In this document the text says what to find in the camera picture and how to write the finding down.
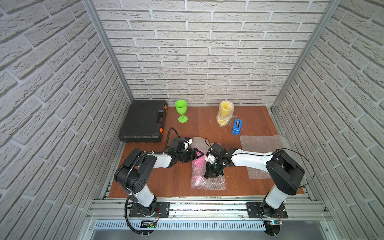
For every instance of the blue tape dispenser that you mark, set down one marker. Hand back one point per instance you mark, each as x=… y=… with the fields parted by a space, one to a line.
x=237 y=127

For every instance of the black plastic tool case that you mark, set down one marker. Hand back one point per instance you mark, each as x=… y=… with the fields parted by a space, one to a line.
x=144 y=122

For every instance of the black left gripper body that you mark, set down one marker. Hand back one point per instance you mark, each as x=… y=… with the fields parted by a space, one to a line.
x=190 y=153

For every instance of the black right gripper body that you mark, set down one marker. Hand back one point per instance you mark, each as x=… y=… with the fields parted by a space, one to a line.
x=214 y=170

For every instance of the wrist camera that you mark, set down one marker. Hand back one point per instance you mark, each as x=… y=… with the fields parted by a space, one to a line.
x=215 y=153
x=180 y=144

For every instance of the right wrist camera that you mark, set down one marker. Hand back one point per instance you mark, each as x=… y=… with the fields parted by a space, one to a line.
x=215 y=153

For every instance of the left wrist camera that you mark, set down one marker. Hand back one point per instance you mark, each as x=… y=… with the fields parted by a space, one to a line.
x=180 y=144

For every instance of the pink plastic wine glass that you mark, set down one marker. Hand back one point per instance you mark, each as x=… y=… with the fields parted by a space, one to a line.
x=199 y=169

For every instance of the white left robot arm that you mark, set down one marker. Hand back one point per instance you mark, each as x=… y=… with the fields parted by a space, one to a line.
x=134 y=173

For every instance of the aluminium corner post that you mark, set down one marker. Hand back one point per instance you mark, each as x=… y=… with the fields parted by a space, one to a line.
x=323 y=22
x=98 y=24

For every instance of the right aluminium corner post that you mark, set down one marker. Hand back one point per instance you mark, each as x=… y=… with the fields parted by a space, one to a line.
x=323 y=22

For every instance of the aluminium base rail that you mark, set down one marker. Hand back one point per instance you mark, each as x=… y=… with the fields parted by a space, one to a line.
x=213 y=214

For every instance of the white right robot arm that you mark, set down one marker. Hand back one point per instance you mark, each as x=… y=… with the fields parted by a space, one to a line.
x=286 y=173

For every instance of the green plastic wine glass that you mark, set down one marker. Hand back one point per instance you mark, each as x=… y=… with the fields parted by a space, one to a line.
x=181 y=108

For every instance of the left aluminium corner post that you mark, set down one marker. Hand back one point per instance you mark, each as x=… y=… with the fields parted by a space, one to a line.
x=98 y=24

